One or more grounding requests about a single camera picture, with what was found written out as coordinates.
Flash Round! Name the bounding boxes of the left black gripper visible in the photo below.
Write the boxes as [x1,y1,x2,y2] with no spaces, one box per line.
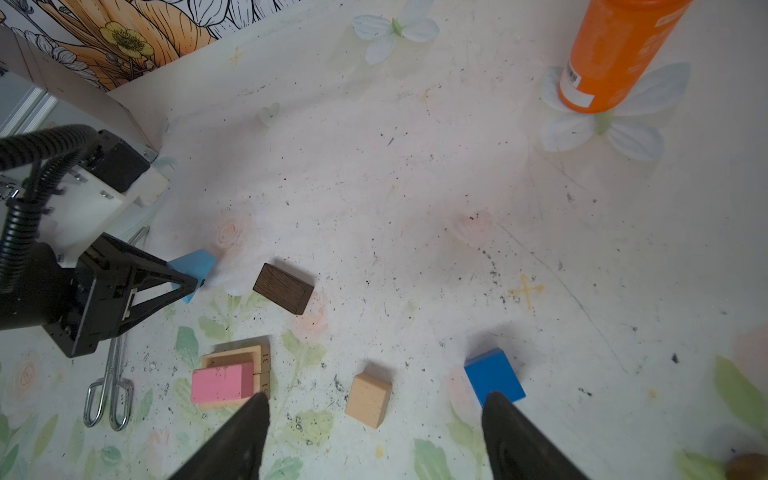
[1,233,198,358]

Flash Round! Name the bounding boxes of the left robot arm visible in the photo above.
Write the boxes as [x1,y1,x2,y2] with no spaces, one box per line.
[1,125,215,358]

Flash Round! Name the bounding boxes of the orange plastic bottle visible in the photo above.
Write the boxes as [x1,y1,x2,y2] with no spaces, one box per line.
[557,0,691,114]

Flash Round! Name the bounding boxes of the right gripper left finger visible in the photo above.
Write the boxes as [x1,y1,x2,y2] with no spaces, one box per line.
[170,392,270,480]

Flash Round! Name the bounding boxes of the dark brown block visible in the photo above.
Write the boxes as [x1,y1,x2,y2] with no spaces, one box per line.
[253,263,314,316]

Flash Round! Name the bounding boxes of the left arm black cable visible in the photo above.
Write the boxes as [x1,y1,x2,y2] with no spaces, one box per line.
[0,124,100,295]

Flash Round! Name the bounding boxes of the blue cube block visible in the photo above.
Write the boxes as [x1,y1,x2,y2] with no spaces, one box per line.
[464,348,526,407]

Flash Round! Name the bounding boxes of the pink block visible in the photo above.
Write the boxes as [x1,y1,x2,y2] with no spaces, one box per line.
[190,363,254,404]

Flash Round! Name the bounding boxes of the light blue triangular block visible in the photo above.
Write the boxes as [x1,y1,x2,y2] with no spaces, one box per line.
[167,249,217,304]

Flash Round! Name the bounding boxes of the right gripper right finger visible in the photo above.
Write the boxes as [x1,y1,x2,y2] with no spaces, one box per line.
[481,391,587,480]

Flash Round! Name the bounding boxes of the silver metal case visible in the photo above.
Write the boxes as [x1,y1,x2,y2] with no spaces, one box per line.
[1,26,159,161]

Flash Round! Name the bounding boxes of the metal tongs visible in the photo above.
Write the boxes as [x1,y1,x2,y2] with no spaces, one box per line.
[82,225,151,433]

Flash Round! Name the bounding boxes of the small wood cube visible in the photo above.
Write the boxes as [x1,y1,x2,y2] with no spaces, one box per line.
[345,373,392,429]

